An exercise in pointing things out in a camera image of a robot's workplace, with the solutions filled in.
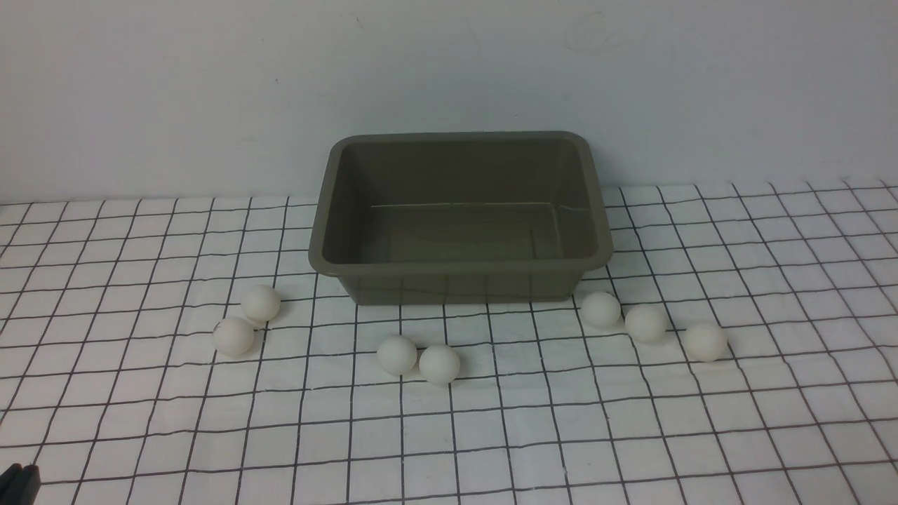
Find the white grid-pattern tablecloth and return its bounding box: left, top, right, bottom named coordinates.
left=1, top=181, right=897, bottom=504

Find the olive green plastic bin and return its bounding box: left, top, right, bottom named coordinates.
left=308, top=131, right=615, bottom=306

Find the white ball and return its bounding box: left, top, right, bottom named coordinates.
left=376, top=335, right=418, bottom=377
left=682, top=323, right=728, bottom=362
left=580, top=291, right=622, bottom=330
left=624, top=304, right=669, bottom=344
left=240, top=285, right=281, bottom=324
left=418, top=344, right=461, bottom=386
left=211, top=317, right=255, bottom=358

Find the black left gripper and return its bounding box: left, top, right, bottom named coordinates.
left=0, top=464, right=41, bottom=505

